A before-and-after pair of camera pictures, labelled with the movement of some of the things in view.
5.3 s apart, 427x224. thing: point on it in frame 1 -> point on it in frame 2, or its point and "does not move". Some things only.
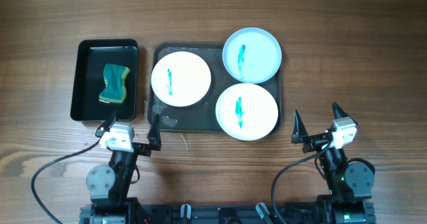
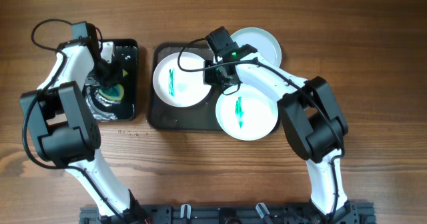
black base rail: [215, 213] does not move
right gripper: [300, 135] -> [209, 78]
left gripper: [143, 149] -> [114, 76]
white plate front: [247, 111] does not move
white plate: [181, 79] does not move
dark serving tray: [201, 117] does not move
